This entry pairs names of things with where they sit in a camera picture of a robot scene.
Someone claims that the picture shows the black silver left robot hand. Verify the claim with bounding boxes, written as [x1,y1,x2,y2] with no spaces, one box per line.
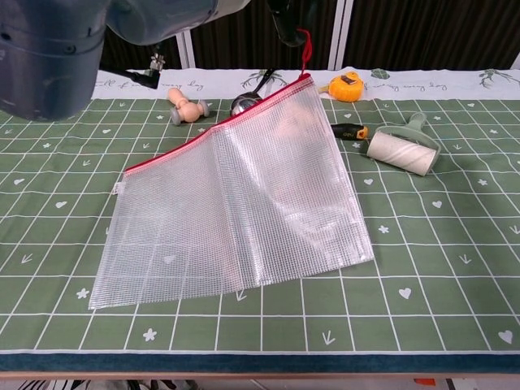
[266,0,319,46]

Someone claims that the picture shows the clear mesh zipper pouch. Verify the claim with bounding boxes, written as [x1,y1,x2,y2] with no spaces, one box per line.
[88,28,375,310]

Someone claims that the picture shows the yellow tape measure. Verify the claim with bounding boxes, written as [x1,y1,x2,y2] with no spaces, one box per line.
[318,71,365,102]

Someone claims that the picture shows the wooden roller massager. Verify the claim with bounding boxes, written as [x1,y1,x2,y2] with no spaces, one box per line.
[168,87,211,126]

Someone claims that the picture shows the green lint roller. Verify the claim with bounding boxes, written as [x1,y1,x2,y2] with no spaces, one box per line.
[366,112,442,176]

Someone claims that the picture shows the green grid tablecloth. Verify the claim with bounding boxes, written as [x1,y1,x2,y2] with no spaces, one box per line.
[0,67,520,374]

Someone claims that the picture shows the steel ladle black handle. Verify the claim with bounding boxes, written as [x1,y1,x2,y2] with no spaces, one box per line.
[230,67,275,117]

